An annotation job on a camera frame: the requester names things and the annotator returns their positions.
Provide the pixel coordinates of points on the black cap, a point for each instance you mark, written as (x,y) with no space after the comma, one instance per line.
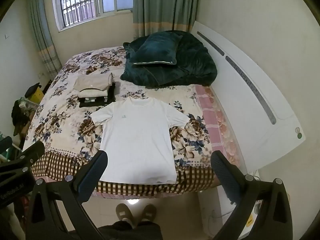
(32,89)

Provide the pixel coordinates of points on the dark hanging clothes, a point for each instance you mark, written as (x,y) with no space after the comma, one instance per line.
(18,116)

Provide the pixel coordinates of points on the dark green pillow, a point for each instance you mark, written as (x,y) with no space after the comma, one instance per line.
(155,50)

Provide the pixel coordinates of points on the beige folded garment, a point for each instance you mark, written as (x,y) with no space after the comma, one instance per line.
(92,81)

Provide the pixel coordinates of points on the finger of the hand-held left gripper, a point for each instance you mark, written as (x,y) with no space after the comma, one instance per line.
(5,143)
(30,155)

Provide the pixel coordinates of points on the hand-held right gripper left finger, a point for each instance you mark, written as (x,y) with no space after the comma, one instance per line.
(87,180)

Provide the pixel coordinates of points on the yellow box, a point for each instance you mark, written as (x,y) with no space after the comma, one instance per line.
(38,97)

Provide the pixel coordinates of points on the white t-shirt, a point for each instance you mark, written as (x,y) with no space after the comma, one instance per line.
(135,142)

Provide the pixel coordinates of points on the white folded garment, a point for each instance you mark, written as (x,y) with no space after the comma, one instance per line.
(92,93)

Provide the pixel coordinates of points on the white appliance with yellow label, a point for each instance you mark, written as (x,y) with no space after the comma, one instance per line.
(252,217)

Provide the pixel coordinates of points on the floral blanket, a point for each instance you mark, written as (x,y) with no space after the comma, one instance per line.
(62,120)

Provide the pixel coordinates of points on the pink checked bed sheet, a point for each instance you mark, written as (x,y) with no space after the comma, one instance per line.
(212,120)

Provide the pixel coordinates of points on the dark green quilt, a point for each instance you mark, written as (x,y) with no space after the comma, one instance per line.
(190,70)

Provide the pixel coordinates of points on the white headboard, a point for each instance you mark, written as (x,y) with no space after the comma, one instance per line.
(237,110)

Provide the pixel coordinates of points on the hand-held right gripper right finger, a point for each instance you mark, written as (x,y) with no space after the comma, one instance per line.
(223,177)

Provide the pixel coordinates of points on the barred window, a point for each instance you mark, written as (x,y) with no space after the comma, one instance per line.
(75,2)

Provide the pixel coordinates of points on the black folded garment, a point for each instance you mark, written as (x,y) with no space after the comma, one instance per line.
(110,97)

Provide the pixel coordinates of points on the grey slipper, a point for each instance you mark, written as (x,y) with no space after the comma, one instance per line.
(123,211)
(149,211)

